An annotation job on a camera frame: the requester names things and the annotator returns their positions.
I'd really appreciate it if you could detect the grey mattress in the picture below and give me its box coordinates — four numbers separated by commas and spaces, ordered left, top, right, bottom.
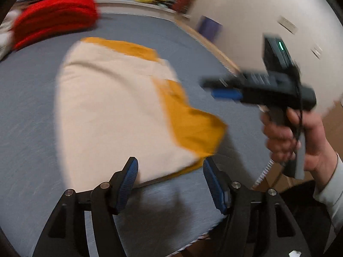
0, 11, 270, 257

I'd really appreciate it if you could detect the person's right hand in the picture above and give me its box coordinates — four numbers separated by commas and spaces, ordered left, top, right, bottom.
261, 106, 338, 174

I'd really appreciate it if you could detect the red bag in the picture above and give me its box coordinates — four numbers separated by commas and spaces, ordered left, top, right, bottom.
172, 0, 199, 14

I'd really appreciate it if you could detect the white clothes pile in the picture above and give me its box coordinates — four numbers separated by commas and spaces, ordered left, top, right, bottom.
0, 9, 17, 61

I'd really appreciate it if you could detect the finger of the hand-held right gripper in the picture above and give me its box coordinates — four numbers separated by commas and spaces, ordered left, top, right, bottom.
211, 89, 243, 102
200, 77, 245, 89

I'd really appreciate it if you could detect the cardboard box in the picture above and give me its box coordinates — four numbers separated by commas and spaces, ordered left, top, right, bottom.
256, 96, 343, 194

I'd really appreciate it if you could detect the cream and yellow sweatshirt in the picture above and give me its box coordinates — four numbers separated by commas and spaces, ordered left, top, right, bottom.
55, 37, 229, 188

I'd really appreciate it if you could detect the wooden bed frame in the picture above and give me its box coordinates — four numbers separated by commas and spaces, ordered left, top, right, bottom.
174, 17, 243, 77

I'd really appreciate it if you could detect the large white wall plate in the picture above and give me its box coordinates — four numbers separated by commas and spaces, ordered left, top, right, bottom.
277, 15, 298, 34

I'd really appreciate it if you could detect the purple box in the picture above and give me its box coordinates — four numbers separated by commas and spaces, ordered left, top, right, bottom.
196, 15, 223, 44

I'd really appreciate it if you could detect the red folded cloth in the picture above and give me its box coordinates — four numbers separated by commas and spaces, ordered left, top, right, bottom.
11, 0, 99, 51

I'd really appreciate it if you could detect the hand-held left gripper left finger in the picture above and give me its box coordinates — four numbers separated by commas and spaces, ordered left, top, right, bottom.
32, 157, 139, 257

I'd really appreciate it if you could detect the person's right forearm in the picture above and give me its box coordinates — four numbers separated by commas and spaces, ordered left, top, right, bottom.
312, 152, 343, 237

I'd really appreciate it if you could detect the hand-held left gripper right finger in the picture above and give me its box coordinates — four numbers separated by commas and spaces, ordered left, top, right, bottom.
203, 157, 312, 257

